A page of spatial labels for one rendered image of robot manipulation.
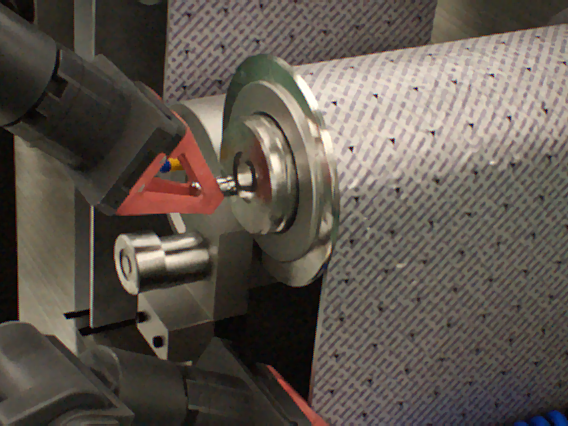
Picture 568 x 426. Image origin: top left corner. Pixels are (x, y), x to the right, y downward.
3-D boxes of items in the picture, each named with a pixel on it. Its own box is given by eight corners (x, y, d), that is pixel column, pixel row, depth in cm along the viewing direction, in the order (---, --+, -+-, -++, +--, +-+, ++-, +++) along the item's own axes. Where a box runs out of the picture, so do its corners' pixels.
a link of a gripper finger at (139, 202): (199, 264, 81) (86, 199, 75) (155, 212, 87) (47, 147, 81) (266, 178, 81) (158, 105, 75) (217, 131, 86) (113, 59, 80)
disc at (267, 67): (212, 203, 92) (232, 12, 83) (218, 201, 92) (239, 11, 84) (314, 333, 82) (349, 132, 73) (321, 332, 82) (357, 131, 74)
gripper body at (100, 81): (117, 223, 75) (16, 164, 70) (58, 148, 82) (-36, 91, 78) (187, 132, 74) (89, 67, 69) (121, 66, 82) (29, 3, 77)
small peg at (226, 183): (185, 186, 83) (192, 178, 82) (225, 179, 84) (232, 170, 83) (192, 207, 83) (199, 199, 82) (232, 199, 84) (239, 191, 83)
